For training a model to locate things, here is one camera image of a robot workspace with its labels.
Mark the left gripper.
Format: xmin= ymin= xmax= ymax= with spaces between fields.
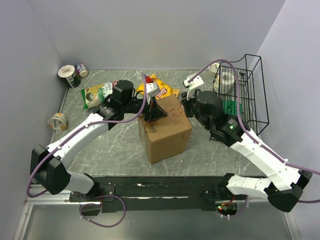
xmin=122 ymin=93 xmax=167 ymax=123

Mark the brown cardboard box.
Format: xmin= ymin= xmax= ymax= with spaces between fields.
xmin=137 ymin=95 xmax=192 ymax=164

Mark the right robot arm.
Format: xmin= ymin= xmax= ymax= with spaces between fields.
xmin=181 ymin=89 xmax=313 ymax=213

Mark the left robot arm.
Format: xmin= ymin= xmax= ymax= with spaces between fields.
xmin=30 ymin=80 xmax=167 ymax=201

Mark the yellow Lays chips bag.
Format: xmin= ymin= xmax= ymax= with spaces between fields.
xmin=145 ymin=73 xmax=180 ymax=100

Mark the green object in basket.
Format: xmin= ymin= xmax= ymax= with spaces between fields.
xmin=223 ymin=100 xmax=243 ymax=116

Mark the white cup in basket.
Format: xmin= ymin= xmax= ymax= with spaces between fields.
xmin=213 ymin=71 xmax=235 ymax=95

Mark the white cup behind basket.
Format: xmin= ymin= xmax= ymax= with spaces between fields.
xmin=208 ymin=62 xmax=220 ymax=74

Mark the green Chuba chips bag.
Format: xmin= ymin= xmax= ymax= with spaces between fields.
xmin=80 ymin=81 xmax=118 ymax=110

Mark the blue white can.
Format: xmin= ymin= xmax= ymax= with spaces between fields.
xmin=74 ymin=63 xmax=88 ymax=78

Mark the dark cup white lid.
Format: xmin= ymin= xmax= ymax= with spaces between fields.
xmin=57 ymin=65 xmax=81 ymax=89

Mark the orange white cup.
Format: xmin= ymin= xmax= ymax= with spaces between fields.
xmin=47 ymin=112 xmax=68 ymax=131

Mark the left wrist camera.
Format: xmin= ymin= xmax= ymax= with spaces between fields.
xmin=146 ymin=76 xmax=160 ymax=98

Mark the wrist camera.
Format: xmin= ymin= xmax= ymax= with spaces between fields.
xmin=146 ymin=76 xmax=160 ymax=98
xmin=183 ymin=73 xmax=205 ymax=100

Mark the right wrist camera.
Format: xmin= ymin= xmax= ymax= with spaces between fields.
xmin=183 ymin=73 xmax=205 ymax=100

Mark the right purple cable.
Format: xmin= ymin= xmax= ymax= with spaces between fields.
xmin=188 ymin=58 xmax=320 ymax=218

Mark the black wire basket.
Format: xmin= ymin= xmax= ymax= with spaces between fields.
xmin=208 ymin=54 xmax=270 ymax=137

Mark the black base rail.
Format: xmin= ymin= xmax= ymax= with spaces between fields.
xmin=68 ymin=175 xmax=268 ymax=214

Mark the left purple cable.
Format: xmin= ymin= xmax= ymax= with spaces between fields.
xmin=26 ymin=72 xmax=150 ymax=198

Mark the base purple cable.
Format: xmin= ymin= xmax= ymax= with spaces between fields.
xmin=79 ymin=194 xmax=127 ymax=229

